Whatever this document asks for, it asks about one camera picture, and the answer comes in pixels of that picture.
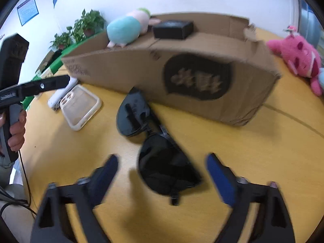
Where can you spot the blue elephant plush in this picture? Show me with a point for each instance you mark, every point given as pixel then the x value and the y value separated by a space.
pixel 321 78

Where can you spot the brown cardboard box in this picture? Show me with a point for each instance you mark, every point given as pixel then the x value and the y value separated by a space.
pixel 220 71

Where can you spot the person left hand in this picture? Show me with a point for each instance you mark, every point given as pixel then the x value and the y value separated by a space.
pixel 17 131

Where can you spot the pink strawberry bear plush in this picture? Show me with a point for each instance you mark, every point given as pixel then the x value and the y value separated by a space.
pixel 301 58

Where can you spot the black sunglasses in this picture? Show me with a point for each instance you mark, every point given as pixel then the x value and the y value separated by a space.
pixel 162 164

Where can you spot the blue framed wall poster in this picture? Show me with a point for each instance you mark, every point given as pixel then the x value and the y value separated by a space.
pixel 27 10

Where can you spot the teal pink plush pig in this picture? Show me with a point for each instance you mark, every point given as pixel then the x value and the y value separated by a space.
pixel 126 29

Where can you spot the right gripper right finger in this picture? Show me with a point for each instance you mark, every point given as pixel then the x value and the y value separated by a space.
pixel 272 223

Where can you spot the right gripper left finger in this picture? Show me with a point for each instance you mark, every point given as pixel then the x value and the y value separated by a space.
pixel 52 223

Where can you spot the clear white phone case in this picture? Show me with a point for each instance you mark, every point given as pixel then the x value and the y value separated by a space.
pixel 78 106

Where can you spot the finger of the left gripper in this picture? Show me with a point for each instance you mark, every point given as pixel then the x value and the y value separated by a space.
pixel 52 83

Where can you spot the large potted green plant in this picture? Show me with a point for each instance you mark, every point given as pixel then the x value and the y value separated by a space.
pixel 88 25

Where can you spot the small potted green plant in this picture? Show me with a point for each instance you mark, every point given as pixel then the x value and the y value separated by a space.
pixel 62 41

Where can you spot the black charger box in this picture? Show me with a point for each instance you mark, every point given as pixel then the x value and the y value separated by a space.
pixel 173 29

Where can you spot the white power bank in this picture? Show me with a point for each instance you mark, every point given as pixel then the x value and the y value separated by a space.
pixel 54 100

